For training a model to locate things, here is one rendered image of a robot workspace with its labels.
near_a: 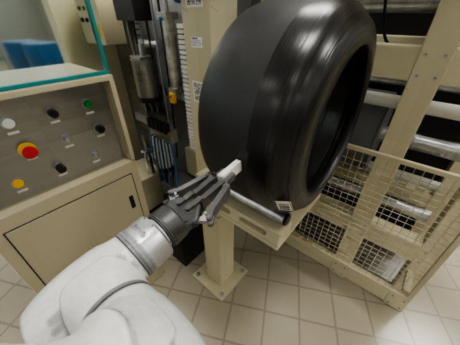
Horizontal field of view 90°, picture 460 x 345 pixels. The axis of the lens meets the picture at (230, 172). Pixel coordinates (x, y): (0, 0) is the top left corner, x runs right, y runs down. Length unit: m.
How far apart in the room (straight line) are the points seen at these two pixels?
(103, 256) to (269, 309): 1.32
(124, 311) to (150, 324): 0.03
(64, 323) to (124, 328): 0.13
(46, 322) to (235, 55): 0.55
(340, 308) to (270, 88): 1.47
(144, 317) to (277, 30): 0.53
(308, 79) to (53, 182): 0.96
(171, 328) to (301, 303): 1.42
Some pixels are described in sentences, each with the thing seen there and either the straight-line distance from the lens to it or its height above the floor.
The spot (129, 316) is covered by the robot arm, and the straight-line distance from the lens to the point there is 0.29.
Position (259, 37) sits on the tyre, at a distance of 0.57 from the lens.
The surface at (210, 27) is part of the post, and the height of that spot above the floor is 1.42.
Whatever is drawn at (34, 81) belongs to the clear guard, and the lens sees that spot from 0.98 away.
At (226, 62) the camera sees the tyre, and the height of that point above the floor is 1.37.
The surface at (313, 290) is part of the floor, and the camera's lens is 1.74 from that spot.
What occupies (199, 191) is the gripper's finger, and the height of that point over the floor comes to 1.15.
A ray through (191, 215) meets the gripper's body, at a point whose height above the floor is 1.14.
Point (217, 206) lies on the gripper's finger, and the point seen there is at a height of 1.15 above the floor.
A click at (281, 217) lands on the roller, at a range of 0.78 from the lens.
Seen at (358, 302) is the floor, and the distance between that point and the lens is 1.80.
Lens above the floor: 1.46
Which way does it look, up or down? 34 degrees down
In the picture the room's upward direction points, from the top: straight up
